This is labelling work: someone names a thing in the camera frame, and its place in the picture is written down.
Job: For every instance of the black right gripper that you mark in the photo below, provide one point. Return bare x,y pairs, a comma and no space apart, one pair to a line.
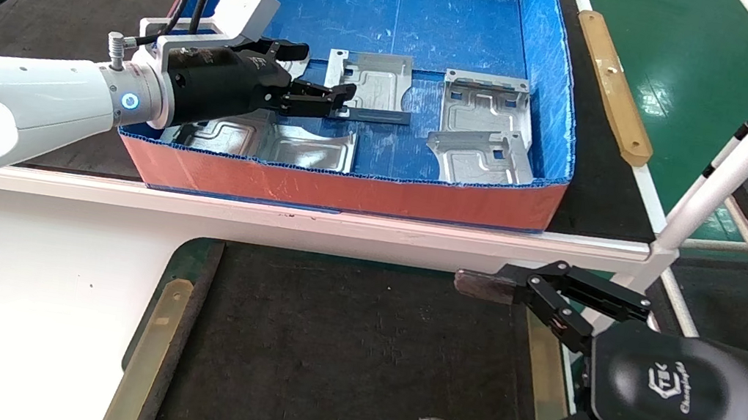
671,403

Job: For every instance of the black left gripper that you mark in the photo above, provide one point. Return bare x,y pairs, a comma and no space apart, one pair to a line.
222,87

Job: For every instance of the blue corrugated plastic box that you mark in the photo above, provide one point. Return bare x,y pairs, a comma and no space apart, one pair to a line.
387,19

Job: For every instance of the black felt work mat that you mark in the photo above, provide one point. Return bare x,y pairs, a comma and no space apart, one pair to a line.
338,353

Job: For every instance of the green underlay mat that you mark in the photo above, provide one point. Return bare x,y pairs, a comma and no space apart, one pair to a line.
177,258

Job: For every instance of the large black felt mat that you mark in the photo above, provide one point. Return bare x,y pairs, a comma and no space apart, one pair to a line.
41,5

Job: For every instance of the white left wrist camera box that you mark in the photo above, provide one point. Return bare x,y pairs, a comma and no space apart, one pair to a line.
246,2

